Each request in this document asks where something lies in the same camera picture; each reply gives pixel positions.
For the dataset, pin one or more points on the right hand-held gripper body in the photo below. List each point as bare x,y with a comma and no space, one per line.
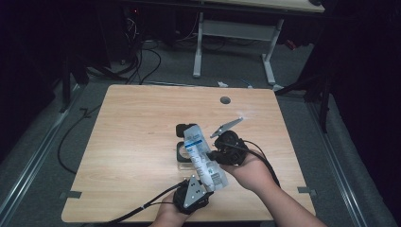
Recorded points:
231,148

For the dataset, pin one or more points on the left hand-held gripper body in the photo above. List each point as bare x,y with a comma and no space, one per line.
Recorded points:
192,195

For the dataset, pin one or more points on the white and blue pouch bag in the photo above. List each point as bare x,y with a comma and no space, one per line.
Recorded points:
201,160

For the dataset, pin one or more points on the clear jar with black lid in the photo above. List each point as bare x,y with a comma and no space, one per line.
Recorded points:
183,130

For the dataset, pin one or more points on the person's left hand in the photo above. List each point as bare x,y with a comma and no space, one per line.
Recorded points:
170,213

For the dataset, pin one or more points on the person's right hand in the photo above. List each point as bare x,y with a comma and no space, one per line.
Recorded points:
252,175

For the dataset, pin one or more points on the white scrap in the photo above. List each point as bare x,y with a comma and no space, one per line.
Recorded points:
222,84

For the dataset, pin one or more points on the grey tape piece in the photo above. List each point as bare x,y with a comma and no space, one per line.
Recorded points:
305,190
71,195

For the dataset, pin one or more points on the black stand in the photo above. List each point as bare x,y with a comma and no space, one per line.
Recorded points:
65,88
324,104

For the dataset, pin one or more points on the white-framed desk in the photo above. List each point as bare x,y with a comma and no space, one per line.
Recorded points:
235,30

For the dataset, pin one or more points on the red item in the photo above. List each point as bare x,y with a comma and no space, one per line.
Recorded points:
290,44

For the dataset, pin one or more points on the metal floor rail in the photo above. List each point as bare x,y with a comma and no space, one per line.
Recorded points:
340,176
31,164

